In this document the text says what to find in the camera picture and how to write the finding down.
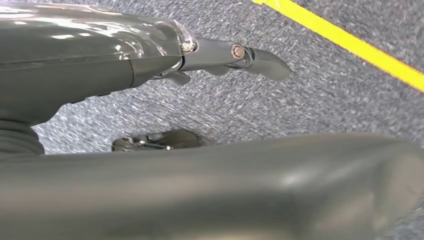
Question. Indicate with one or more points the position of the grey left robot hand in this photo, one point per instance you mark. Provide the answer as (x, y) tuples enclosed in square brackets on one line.
[(82, 49)]

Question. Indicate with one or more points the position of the black robot foot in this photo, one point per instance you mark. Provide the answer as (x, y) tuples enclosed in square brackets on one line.
[(172, 139)]

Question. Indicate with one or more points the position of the yellow floor tape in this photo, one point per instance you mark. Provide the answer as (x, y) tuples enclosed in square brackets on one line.
[(348, 41)]

